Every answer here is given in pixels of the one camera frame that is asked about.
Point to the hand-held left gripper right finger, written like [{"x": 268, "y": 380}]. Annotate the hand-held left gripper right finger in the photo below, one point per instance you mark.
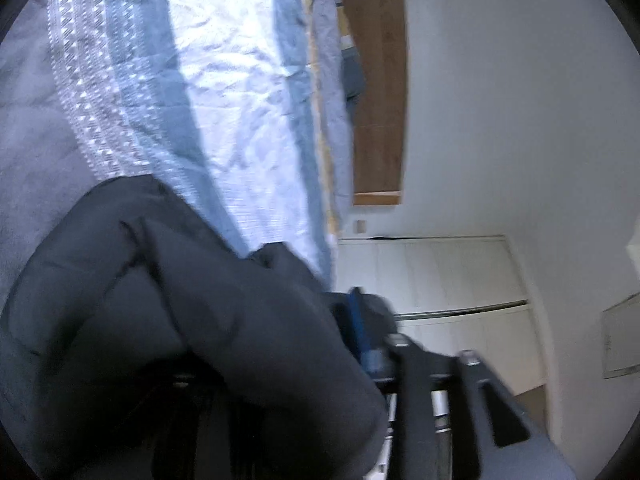
[{"x": 358, "y": 321}]

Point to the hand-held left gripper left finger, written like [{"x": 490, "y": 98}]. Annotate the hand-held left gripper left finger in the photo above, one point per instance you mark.
[{"x": 192, "y": 400}]

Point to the black puffer coat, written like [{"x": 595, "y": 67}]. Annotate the black puffer coat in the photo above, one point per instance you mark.
[{"x": 150, "y": 310}]

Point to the white low cabinet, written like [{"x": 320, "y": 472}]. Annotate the white low cabinet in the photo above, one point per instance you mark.
[{"x": 440, "y": 270}]

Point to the wooden headboard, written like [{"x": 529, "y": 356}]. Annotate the wooden headboard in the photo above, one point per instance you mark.
[{"x": 380, "y": 110}]

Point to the window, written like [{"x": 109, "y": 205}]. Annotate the window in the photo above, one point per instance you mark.
[{"x": 622, "y": 335}]

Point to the striped duvet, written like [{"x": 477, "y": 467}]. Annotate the striped duvet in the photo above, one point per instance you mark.
[{"x": 225, "y": 85}]

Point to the grey-blue fleece blanket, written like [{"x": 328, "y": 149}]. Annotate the grey-blue fleece blanket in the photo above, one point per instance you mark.
[{"x": 30, "y": 135}]

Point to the wall socket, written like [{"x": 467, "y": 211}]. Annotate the wall socket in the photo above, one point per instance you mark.
[{"x": 359, "y": 227}]

